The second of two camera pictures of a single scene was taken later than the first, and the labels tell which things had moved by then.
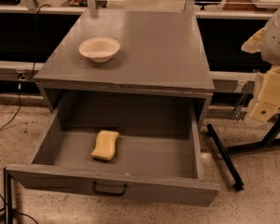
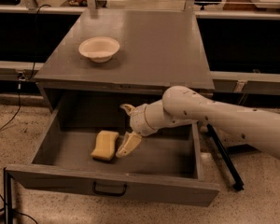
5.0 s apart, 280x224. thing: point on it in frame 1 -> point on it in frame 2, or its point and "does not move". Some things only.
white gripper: [276, 44] -> [139, 119]
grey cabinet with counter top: [161, 57] does not move
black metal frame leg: [7, 197] does not move
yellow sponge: [105, 145] does not move
